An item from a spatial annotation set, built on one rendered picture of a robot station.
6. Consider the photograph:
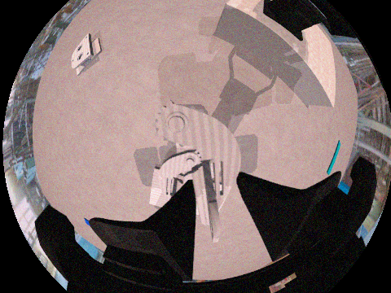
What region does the teal rectangular block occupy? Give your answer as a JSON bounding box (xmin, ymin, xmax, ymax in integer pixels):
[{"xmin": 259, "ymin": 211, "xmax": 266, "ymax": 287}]
[{"xmin": 327, "ymin": 140, "xmax": 341, "ymax": 175}]

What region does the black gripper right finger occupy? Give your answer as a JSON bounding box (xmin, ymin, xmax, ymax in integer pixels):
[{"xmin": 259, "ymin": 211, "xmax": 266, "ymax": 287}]
[{"xmin": 235, "ymin": 170, "xmax": 342, "ymax": 261}]

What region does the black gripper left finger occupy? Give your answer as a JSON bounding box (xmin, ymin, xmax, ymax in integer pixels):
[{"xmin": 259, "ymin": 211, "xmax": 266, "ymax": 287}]
[{"xmin": 89, "ymin": 179, "xmax": 196, "ymax": 281}]

